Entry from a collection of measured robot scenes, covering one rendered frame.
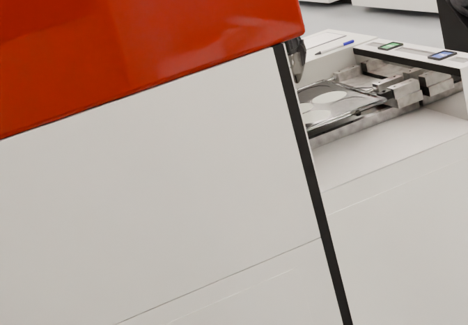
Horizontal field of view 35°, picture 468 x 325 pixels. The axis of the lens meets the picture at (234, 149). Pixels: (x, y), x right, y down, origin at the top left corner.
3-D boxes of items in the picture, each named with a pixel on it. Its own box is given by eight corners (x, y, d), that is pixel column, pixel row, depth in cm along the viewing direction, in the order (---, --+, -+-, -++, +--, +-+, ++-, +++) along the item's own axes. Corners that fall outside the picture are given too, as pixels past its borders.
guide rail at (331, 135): (258, 170, 193) (255, 159, 192) (255, 168, 195) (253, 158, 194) (420, 107, 205) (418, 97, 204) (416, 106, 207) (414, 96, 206)
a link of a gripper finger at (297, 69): (290, 88, 205) (283, 56, 202) (299, 81, 210) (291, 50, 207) (301, 87, 204) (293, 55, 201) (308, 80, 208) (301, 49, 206)
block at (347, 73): (339, 82, 228) (337, 73, 227) (334, 81, 231) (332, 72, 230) (361, 74, 230) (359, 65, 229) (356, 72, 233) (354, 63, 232)
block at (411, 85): (395, 99, 199) (393, 88, 198) (388, 97, 202) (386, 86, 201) (420, 89, 201) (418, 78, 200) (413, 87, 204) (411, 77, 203)
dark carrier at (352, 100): (263, 145, 187) (263, 143, 187) (221, 120, 219) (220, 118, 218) (379, 101, 195) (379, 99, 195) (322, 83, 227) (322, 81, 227)
